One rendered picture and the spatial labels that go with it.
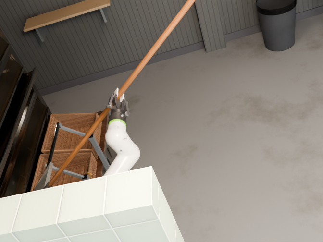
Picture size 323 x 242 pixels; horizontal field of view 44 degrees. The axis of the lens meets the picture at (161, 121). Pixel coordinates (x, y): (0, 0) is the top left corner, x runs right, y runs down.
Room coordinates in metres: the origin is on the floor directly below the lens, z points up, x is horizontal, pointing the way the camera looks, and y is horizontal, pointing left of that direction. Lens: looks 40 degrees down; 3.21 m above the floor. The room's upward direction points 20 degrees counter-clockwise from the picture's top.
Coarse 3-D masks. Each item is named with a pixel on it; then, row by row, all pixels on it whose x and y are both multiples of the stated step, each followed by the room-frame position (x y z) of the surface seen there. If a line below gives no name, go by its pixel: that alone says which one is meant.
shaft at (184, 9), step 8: (192, 0) 1.74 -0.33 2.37; (184, 8) 1.75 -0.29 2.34; (176, 16) 1.77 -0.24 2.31; (176, 24) 1.77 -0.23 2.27; (168, 32) 1.77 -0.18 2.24; (160, 40) 1.78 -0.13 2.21; (152, 48) 1.79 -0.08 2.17; (144, 64) 1.80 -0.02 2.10; (136, 72) 1.81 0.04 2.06; (128, 80) 1.83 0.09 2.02; (120, 88) 1.85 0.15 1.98; (120, 96) 1.84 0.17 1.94; (112, 104) 1.85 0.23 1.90; (104, 112) 1.87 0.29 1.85; (96, 120) 1.89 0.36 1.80; (88, 136) 1.89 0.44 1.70; (80, 144) 1.91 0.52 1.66; (72, 152) 1.93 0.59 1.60; (64, 168) 1.94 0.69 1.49; (56, 176) 1.96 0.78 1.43; (48, 184) 1.98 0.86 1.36
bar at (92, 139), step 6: (60, 126) 2.86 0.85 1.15; (72, 132) 2.85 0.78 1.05; (78, 132) 2.85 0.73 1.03; (54, 138) 2.69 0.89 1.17; (90, 138) 2.82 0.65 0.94; (54, 144) 2.63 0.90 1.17; (96, 144) 2.81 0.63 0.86; (96, 150) 2.82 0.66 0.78; (102, 156) 2.81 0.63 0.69; (48, 162) 2.43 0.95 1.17; (102, 162) 2.82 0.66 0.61; (54, 168) 2.39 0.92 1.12; (108, 168) 2.81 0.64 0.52; (72, 174) 2.37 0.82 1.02; (78, 174) 2.38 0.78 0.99; (84, 180) 2.35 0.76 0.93
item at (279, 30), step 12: (264, 0) 4.75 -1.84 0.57; (276, 0) 4.73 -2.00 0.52; (288, 0) 4.62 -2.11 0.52; (264, 12) 4.39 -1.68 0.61; (276, 12) 4.29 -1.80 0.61; (288, 12) 4.28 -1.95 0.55; (264, 24) 4.44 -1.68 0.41; (276, 24) 4.31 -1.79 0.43; (288, 24) 4.29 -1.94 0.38; (264, 36) 4.49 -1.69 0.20; (276, 36) 4.33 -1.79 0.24; (288, 36) 4.31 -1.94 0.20; (276, 48) 4.35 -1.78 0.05; (288, 48) 4.32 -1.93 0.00
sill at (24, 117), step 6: (30, 96) 3.47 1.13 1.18; (30, 102) 3.37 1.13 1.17; (30, 108) 3.32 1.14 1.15; (24, 114) 3.20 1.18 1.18; (24, 120) 3.11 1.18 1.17; (18, 126) 3.04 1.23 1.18; (24, 126) 3.06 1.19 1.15; (18, 132) 2.96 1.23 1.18; (18, 138) 2.88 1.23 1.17; (12, 144) 2.82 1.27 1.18; (18, 144) 2.83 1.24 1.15; (12, 150) 2.73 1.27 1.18; (12, 156) 2.67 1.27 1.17; (6, 162) 2.60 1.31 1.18; (12, 162) 2.62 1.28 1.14; (6, 168) 2.53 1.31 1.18; (6, 174) 2.47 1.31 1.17; (0, 180) 2.42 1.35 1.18; (6, 180) 2.43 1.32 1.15; (0, 186) 2.35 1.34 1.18; (0, 192) 2.30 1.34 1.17
